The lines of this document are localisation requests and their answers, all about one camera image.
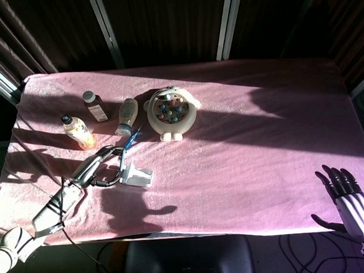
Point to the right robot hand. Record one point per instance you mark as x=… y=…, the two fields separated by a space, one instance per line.
x=356 y=211

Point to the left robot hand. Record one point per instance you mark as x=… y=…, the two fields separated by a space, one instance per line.
x=86 y=171

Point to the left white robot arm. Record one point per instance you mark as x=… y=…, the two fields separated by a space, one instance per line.
x=49 y=211

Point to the white plastic clip object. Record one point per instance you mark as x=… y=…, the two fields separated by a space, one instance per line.
x=139 y=178

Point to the orange drink plastic bottle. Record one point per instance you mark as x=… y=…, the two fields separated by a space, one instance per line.
x=78 y=134

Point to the blue pen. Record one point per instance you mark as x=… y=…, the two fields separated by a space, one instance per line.
x=132 y=140

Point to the dark brown white-capped bottle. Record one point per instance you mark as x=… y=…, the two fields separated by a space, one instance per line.
x=97 y=111

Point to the cream bottle with blue cap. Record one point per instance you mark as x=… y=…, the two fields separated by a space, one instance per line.
x=128 y=110

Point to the cream round fishing toy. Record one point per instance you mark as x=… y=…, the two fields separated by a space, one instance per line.
x=169 y=129

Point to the teal toy fish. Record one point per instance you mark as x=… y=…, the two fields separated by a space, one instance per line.
x=168 y=97

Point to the pink fuzzy table cloth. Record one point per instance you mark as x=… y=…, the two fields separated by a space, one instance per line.
x=217 y=156

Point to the black office chair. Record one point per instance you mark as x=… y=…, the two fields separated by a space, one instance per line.
x=187 y=261

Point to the brown curtain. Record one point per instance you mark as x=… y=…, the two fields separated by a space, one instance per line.
x=9 y=36
x=352 y=21

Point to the grey metal window post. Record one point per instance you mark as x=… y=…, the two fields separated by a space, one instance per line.
x=228 y=20
x=105 y=29

